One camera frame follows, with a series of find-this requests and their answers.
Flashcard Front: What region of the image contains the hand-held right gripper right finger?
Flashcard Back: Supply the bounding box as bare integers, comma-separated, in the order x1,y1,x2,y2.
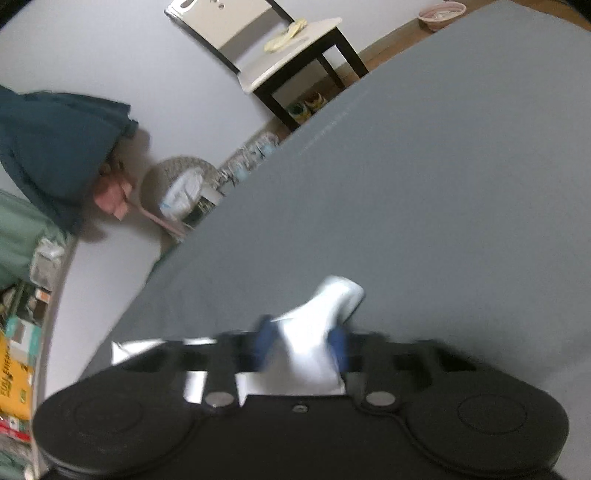
325,323,481,411

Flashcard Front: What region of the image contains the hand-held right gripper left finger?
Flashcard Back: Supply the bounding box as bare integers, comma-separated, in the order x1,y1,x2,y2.
111,316,279,409

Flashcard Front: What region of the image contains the white garment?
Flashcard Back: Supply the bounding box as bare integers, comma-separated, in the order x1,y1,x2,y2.
110,276,366,403

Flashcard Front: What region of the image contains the pink flat stick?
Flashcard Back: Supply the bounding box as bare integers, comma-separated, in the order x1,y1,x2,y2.
134,203,188,239

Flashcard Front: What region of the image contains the grey bed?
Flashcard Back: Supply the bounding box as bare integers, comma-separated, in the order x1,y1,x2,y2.
78,0,591,480

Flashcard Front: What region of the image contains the white plastic bag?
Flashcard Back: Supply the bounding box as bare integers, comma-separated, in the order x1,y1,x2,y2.
159,168,204,220

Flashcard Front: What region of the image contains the group of clear bottles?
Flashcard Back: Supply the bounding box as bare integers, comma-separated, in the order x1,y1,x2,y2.
216,131,282,191

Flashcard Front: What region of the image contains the beige woven basket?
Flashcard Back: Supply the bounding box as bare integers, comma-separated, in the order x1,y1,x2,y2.
140,157,221,223

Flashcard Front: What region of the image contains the pair of colourful shoes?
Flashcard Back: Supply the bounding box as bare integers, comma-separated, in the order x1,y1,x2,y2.
288,91,331,125

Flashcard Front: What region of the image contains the teal and white box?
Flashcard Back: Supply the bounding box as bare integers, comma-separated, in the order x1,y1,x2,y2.
2,315,43,366

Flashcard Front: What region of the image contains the yellow cardboard box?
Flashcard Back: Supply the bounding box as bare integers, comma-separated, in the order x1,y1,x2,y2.
0,330,37,422

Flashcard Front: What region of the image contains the green cloth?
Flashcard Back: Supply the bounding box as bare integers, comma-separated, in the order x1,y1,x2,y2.
0,189,71,292

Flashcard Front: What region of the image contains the dark blue jacket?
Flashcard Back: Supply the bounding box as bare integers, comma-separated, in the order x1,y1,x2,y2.
0,85,139,234

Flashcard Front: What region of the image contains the yellow cloth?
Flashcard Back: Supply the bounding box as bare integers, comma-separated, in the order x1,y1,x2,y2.
264,18,309,53

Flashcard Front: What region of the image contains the pink woven bowl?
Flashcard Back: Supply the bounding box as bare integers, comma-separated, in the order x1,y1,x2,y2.
418,1,467,32

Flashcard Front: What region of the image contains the white chair with dark frame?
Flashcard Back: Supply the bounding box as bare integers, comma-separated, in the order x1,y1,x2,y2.
164,0,370,133

